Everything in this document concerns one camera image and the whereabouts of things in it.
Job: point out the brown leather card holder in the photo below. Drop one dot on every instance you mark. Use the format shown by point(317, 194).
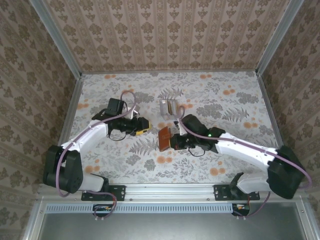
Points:
point(163, 142)

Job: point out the clear acrylic card stand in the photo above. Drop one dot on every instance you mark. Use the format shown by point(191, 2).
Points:
point(165, 114)

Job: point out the gold credit card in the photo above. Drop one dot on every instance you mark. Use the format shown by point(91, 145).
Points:
point(170, 107)

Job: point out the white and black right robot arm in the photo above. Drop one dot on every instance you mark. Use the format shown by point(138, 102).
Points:
point(240, 151)

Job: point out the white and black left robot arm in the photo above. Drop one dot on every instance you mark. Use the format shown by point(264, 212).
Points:
point(96, 132)

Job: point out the grey metal panel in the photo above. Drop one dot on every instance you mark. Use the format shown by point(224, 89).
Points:
point(170, 227)

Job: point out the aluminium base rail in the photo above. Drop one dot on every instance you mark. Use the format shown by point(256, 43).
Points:
point(170, 191)

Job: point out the aluminium table side rail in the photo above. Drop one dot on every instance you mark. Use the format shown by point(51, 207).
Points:
point(75, 100)
point(272, 112)

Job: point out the thin aluminium table rail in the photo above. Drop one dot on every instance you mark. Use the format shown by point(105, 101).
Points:
point(170, 72)

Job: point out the aluminium frame post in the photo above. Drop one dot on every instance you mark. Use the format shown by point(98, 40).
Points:
point(59, 37)
point(277, 37)

